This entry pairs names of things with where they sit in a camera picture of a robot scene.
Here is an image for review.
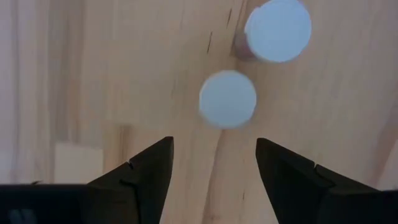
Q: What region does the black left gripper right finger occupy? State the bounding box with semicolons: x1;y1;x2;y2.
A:
255;137;398;224

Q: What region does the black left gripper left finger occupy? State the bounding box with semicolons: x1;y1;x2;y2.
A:
0;136;175;224

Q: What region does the slim amber pill bottle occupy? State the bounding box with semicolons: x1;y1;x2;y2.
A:
198;69;258;130

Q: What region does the amber pill bottle white cap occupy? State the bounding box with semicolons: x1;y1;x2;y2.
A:
233;0;313;64

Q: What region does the clear plastic bin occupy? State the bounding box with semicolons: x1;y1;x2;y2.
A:
0;0;105;186

